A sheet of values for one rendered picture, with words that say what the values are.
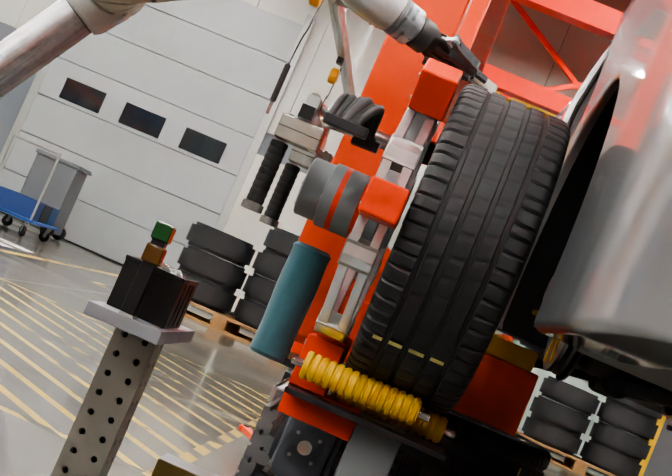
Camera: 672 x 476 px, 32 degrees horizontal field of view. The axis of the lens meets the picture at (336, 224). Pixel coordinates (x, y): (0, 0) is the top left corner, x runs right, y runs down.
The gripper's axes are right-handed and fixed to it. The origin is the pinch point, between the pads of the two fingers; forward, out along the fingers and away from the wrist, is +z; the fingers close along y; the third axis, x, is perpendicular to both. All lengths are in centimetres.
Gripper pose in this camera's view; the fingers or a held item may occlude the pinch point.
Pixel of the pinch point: (483, 83)
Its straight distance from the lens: 269.8
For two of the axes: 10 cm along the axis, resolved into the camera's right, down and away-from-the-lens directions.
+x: 3.7, -8.0, 4.7
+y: 5.1, -2.5, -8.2
